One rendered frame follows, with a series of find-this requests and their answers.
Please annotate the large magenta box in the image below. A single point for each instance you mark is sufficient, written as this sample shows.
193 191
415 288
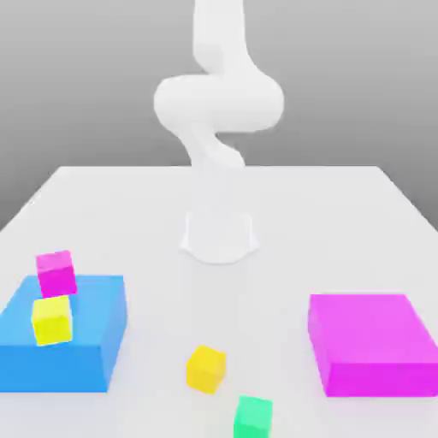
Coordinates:
373 335

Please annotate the small lemon yellow cube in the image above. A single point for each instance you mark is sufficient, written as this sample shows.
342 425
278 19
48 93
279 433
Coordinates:
52 323

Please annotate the small golden yellow cube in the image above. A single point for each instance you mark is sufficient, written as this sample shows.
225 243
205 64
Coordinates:
205 371

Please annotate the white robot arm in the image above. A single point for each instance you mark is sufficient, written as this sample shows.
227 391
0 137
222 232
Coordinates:
219 102

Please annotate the large blue box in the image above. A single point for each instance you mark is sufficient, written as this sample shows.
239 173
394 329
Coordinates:
61 366

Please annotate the small green cube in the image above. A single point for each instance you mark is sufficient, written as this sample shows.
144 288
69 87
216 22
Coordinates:
253 419

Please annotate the small magenta cube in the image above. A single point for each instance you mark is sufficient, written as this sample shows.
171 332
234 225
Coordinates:
56 279

